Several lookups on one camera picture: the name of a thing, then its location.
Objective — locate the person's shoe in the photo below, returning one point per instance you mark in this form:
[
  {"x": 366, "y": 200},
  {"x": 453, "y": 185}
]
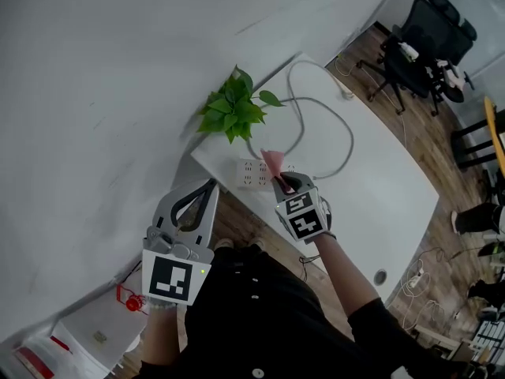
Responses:
[
  {"x": 223, "y": 244},
  {"x": 256, "y": 243}
]

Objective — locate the red tag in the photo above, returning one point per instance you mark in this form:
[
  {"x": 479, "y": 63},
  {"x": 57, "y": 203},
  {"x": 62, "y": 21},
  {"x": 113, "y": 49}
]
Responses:
[{"x": 132, "y": 301}]

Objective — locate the red and white container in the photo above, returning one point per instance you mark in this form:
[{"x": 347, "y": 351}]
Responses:
[{"x": 35, "y": 359}]

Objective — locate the person's right shoe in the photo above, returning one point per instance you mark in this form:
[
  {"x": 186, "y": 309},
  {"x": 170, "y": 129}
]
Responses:
[{"x": 256, "y": 243}]

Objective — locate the yellow round table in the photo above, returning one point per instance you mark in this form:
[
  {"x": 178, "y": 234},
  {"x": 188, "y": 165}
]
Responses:
[{"x": 493, "y": 121}]

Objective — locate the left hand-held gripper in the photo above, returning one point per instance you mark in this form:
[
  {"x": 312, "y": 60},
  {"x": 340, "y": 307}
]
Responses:
[{"x": 169, "y": 276}]

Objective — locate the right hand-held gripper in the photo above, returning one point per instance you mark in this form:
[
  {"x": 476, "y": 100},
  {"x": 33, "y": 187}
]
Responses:
[{"x": 304, "y": 217}]

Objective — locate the black office chair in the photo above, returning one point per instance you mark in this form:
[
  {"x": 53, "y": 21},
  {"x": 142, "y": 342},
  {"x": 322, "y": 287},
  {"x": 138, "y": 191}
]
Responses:
[
  {"x": 410, "y": 71},
  {"x": 467, "y": 34}
]

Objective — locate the white floor power strip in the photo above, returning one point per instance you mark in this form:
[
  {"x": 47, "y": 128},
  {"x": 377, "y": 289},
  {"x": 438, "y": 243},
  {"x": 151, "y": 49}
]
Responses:
[{"x": 414, "y": 280}]

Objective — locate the person's left shoe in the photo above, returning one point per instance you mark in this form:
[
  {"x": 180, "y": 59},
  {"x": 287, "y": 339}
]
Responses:
[{"x": 223, "y": 244}]

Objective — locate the small white packet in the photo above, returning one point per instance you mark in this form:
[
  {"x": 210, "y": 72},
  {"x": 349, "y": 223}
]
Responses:
[{"x": 408, "y": 49}]

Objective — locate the white low cabinet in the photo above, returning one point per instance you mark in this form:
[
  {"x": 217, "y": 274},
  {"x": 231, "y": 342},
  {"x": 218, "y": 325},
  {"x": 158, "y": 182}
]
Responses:
[{"x": 90, "y": 314}]

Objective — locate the person's left forearm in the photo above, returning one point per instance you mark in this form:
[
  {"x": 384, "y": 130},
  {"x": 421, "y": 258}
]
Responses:
[{"x": 159, "y": 338}]

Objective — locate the person's black garment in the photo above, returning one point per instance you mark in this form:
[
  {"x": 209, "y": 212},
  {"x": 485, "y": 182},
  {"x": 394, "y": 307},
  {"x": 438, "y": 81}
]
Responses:
[{"x": 256, "y": 322}]

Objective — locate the pink cloth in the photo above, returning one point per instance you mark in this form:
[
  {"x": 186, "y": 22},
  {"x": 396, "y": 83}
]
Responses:
[{"x": 274, "y": 160}]

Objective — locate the person's right forearm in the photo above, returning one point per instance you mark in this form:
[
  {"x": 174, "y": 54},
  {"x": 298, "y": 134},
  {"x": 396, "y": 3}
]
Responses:
[{"x": 343, "y": 275}]

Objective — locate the pale folded garment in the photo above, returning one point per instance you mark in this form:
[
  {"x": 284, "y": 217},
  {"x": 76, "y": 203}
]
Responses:
[{"x": 451, "y": 75}]

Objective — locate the green potted plant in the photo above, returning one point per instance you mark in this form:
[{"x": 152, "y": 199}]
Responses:
[{"x": 233, "y": 113}]

